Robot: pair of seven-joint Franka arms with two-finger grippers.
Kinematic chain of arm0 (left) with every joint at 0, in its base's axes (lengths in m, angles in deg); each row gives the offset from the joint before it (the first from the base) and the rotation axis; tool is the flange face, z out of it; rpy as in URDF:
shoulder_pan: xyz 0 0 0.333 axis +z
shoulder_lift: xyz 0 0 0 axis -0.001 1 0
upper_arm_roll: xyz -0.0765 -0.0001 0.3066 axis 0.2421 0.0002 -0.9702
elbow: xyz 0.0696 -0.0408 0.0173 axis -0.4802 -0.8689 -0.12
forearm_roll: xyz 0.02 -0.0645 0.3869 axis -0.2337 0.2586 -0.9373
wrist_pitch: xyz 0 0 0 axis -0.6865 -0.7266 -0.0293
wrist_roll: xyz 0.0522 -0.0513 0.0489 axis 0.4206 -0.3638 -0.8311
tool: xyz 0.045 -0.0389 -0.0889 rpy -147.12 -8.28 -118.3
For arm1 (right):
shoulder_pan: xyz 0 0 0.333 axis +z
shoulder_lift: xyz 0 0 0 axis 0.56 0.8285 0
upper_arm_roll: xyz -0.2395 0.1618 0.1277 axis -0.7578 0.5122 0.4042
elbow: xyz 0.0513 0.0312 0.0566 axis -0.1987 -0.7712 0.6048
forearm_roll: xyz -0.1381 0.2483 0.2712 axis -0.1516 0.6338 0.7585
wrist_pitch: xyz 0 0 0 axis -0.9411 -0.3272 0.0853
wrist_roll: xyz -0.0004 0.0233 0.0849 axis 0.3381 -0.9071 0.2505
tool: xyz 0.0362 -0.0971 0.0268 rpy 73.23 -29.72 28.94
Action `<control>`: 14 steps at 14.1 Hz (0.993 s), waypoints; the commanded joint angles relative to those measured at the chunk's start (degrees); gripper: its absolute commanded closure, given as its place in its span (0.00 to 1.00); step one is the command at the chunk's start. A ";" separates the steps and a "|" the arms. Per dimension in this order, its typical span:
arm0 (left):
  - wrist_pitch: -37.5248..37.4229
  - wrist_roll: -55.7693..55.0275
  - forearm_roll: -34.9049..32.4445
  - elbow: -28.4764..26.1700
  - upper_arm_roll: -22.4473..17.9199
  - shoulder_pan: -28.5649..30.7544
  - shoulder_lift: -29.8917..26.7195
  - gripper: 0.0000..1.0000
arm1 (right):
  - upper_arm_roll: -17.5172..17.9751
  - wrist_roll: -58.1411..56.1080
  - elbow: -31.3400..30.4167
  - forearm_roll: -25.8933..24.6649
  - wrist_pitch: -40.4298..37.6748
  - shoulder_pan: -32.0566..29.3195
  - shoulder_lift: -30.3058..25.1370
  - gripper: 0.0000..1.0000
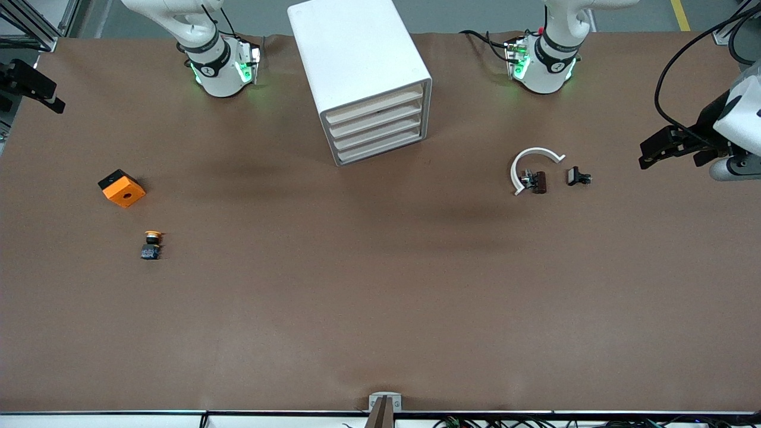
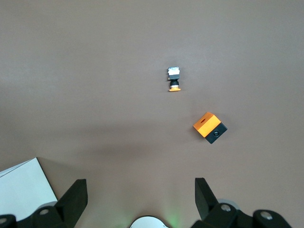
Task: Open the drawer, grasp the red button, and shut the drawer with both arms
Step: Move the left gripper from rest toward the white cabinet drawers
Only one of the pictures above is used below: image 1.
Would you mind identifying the orange box with hole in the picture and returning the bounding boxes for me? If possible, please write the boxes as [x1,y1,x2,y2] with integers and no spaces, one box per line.
[98,169,147,209]

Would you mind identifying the brown and black component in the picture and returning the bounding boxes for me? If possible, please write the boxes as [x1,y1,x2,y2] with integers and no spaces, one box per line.
[521,170,548,195]

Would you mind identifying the white curved plastic part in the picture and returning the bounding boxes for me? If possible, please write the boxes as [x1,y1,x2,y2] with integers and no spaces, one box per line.
[510,147,566,196]

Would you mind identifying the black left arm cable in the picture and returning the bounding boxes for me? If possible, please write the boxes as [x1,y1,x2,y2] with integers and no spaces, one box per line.
[653,5,761,150]

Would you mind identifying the aluminium frame profile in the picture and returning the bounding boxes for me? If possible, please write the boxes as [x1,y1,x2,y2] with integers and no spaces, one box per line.
[0,0,81,52]
[712,0,761,46]

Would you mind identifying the yellow-capped push button switch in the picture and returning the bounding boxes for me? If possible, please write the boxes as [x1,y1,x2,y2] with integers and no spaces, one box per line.
[140,231,165,261]

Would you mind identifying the black arm base cable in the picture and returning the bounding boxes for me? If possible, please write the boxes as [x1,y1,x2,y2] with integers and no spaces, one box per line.
[460,29,515,64]

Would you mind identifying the grey mount bracket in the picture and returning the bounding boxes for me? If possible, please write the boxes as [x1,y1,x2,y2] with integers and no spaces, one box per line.
[364,392,403,428]

